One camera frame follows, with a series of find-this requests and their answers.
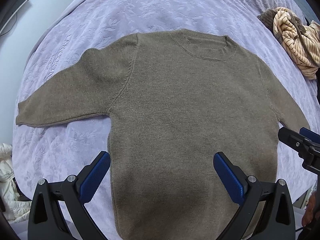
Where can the right hand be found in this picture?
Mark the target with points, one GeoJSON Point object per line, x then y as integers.
{"type": "Point", "coordinates": [309, 212]}

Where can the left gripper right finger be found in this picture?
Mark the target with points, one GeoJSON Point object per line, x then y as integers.
{"type": "Point", "coordinates": [277, 219]}

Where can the white puffy jacket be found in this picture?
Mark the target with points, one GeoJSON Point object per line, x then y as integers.
{"type": "Point", "coordinates": [15, 210]}

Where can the olive brown knit sweater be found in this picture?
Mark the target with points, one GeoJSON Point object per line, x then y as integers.
{"type": "Point", "coordinates": [174, 99]}

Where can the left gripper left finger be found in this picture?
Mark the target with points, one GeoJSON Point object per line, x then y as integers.
{"type": "Point", "coordinates": [46, 220]}

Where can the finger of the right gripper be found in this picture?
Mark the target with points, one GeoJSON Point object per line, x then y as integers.
{"type": "Point", "coordinates": [294, 140]}
{"type": "Point", "coordinates": [314, 137]}

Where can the cream striped garment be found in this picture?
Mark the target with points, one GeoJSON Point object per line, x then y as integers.
{"type": "Point", "coordinates": [301, 42]}

